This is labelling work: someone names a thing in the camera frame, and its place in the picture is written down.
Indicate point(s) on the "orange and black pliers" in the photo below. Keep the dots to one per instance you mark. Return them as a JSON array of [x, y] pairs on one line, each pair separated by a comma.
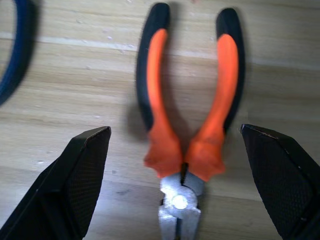
[[156, 105]]

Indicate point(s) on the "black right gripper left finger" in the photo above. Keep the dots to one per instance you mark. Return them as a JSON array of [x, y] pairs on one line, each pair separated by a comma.
[[62, 187]]

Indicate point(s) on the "dark blue tape roll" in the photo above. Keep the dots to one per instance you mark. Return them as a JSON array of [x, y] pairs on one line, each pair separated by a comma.
[[18, 55]]

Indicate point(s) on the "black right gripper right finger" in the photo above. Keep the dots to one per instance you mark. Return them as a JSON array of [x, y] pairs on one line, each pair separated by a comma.
[[282, 180]]

